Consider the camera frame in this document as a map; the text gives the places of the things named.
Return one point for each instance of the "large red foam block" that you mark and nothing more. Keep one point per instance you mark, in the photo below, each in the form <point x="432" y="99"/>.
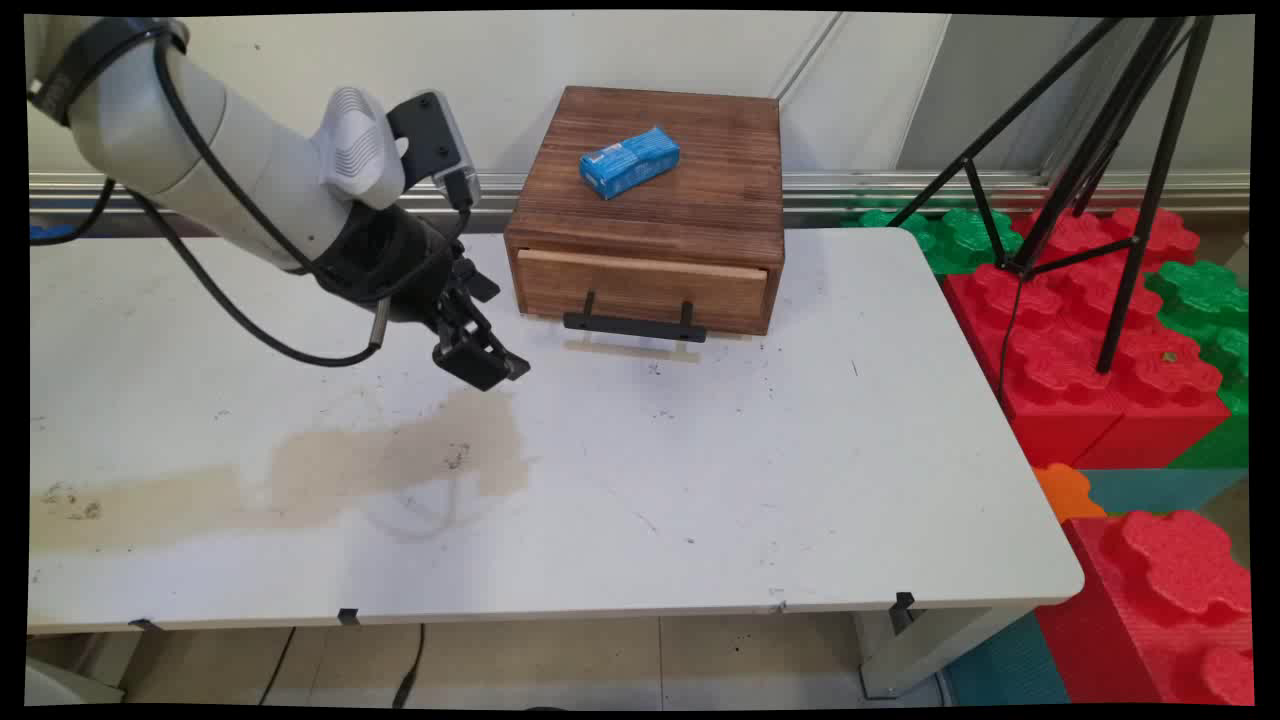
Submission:
<point x="1080" y="370"/>

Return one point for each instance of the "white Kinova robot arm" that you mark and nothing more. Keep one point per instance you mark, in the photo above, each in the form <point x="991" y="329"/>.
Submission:
<point x="200" y="150"/>

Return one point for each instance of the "black tripod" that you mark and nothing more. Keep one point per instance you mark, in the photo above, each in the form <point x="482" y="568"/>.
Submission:
<point x="1140" y="150"/>

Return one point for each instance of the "blue snack packet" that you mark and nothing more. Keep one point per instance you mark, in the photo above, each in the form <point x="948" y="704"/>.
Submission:
<point x="630" y="160"/>

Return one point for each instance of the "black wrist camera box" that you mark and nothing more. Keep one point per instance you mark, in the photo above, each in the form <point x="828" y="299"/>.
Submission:
<point x="432" y="140"/>

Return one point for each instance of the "green foam block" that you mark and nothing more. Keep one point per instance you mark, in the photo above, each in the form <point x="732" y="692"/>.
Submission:
<point x="1205" y="300"/>
<point x="960" y="240"/>

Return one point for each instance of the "white table leg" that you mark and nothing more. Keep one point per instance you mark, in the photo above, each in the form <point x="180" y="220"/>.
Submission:
<point x="920" y="650"/>

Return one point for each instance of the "dark wooden drawer cabinet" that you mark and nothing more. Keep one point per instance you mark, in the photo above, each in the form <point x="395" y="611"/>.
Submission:
<point x="660" y="190"/>

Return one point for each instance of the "black table edge clip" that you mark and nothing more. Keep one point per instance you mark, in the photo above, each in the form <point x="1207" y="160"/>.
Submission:
<point x="904" y="602"/>
<point x="145" y="624"/>
<point x="348" y="616"/>

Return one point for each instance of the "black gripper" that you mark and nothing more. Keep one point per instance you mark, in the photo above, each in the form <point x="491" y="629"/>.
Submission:
<point x="385" y="255"/>

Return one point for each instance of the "orange foam block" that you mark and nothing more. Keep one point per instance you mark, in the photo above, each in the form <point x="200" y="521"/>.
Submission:
<point x="1068" y="492"/>

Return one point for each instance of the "teal foam block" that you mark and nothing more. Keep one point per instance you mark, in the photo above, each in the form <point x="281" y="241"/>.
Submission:
<point x="1005" y="665"/>
<point x="1160" y="488"/>

